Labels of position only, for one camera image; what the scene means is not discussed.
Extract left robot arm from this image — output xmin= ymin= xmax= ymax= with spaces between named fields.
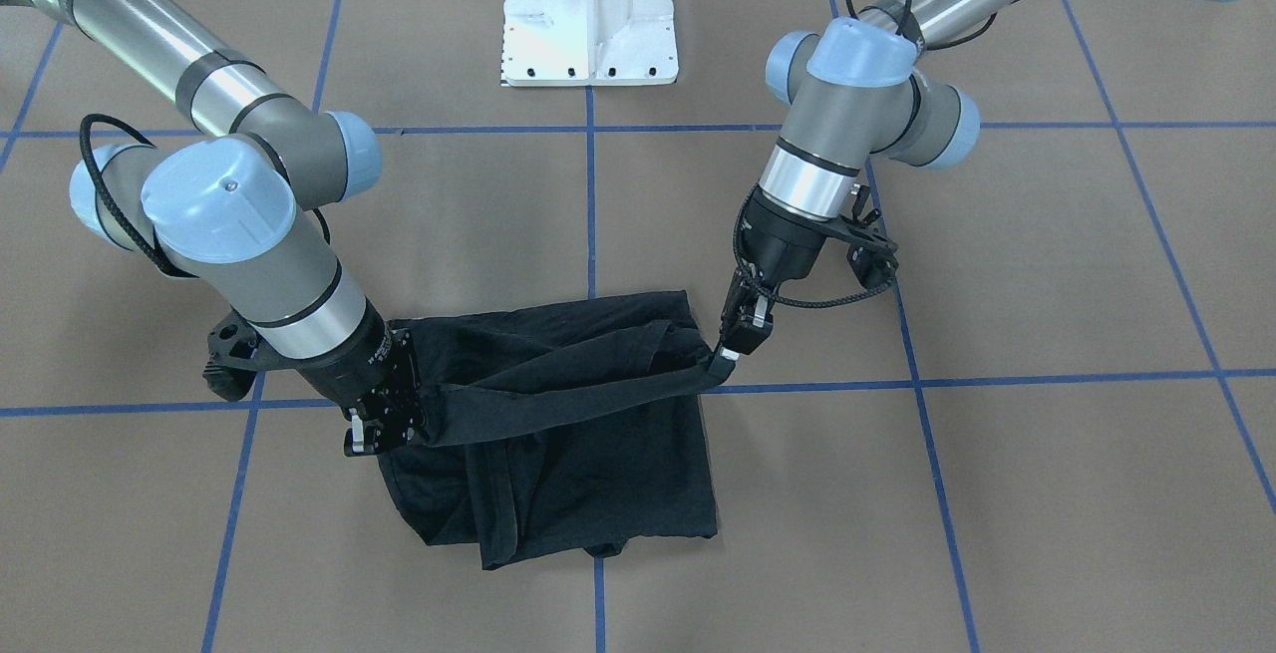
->
xmin=715 ymin=0 xmax=1234 ymax=369

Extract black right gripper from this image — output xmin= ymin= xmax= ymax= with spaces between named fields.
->
xmin=204 ymin=306 xmax=424 ymax=457

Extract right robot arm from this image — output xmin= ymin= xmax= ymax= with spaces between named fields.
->
xmin=3 ymin=0 xmax=421 ymax=457

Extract black graphic t-shirt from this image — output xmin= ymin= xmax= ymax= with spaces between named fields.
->
xmin=378 ymin=290 xmax=722 ymax=570

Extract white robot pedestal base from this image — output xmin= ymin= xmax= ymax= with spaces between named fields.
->
xmin=500 ymin=0 xmax=680 ymax=87

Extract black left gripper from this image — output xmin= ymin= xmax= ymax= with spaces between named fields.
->
xmin=717 ymin=184 xmax=898 ymax=361

